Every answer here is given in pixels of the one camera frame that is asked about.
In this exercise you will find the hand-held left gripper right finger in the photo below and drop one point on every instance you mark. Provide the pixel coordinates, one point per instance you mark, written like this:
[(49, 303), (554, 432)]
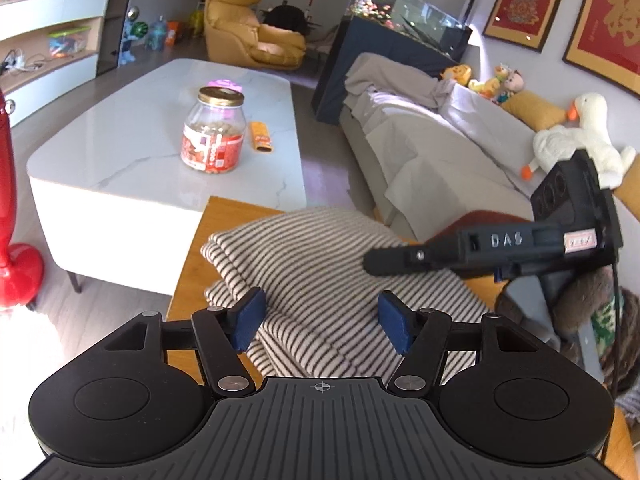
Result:
[(395, 320)]

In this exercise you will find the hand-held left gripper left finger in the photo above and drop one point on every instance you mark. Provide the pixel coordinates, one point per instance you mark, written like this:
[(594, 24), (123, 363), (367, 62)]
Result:
[(247, 317)]

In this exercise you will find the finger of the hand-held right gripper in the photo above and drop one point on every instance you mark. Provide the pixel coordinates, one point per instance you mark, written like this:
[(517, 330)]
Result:
[(395, 260)]

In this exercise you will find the striped long-sleeve shirt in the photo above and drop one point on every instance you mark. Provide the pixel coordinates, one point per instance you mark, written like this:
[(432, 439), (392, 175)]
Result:
[(310, 260)]

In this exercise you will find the red fluffy coat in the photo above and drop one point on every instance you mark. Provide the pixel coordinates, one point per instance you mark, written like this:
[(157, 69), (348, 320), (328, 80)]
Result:
[(480, 222)]

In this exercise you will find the yellow cushion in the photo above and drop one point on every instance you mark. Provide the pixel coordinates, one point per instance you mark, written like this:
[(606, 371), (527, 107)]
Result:
[(532, 110), (629, 187)]

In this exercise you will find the white goose plush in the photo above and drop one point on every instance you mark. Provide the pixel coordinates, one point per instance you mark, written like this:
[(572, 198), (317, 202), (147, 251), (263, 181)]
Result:
[(595, 135)]

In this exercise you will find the grey sofa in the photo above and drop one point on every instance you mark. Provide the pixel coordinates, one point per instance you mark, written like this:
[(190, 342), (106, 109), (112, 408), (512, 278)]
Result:
[(360, 145)]

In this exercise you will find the doll plush toy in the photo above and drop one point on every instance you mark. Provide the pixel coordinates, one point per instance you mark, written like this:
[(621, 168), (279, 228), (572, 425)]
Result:
[(514, 87)]

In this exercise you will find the yellow chick plush toy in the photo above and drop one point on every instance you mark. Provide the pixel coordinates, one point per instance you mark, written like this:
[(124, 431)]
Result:
[(487, 82)]

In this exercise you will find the grey knitted cloth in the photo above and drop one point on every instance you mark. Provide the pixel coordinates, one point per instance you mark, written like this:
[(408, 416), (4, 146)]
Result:
[(629, 407)]

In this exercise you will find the orange snack packet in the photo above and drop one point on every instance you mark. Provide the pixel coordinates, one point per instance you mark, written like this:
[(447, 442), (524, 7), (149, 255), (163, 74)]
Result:
[(261, 136)]

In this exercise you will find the beige blanket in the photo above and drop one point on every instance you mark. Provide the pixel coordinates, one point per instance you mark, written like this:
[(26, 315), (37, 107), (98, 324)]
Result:
[(390, 75)]

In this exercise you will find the glass jar with red label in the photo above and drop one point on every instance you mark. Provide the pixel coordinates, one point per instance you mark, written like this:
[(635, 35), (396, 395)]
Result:
[(212, 135)]

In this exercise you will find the orange plush toy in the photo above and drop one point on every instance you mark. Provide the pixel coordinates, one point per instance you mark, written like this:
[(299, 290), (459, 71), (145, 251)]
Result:
[(456, 74)]

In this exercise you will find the white marble coffee table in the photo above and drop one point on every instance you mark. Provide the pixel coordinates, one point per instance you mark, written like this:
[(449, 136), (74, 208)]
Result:
[(125, 150)]

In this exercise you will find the red framed calligraphy picture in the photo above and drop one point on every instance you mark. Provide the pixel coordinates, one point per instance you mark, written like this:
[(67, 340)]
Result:
[(610, 20)]

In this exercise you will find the pink round box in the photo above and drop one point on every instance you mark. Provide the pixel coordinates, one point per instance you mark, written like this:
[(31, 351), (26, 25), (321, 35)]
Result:
[(226, 84)]

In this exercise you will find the red floor appliance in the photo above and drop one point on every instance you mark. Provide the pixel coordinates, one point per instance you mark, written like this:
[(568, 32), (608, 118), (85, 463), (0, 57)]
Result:
[(15, 270)]

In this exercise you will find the red framed vase picture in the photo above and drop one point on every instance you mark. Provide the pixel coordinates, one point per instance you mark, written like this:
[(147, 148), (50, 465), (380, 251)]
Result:
[(527, 0)]

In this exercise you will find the glass fish tank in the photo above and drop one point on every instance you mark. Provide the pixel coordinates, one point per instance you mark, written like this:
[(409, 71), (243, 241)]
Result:
[(415, 10)]

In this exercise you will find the black chair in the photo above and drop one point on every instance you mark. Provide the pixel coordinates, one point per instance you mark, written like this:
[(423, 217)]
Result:
[(285, 20)]

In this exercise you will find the yellow armchair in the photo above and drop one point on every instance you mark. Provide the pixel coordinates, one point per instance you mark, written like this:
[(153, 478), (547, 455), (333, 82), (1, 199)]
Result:
[(235, 35)]

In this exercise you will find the orange box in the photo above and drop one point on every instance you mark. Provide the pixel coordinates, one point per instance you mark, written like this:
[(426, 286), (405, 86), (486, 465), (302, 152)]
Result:
[(173, 32)]

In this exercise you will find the blue water bottle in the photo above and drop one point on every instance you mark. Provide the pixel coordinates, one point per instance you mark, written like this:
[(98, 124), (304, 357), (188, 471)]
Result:
[(156, 35)]

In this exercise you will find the blue toy robot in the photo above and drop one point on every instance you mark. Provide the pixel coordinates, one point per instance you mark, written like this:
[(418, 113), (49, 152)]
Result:
[(129, 42)]

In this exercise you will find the green striped ball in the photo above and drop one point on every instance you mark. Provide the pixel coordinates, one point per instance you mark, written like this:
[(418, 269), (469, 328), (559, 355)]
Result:
[(141, 29)]

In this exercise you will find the clear plastic box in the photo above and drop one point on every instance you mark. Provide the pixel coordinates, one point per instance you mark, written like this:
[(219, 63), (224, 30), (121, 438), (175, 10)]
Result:
[(67, 42)]

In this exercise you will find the white shelf cabinet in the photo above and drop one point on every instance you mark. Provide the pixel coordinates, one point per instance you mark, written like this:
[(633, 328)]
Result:
[(50, 10)]

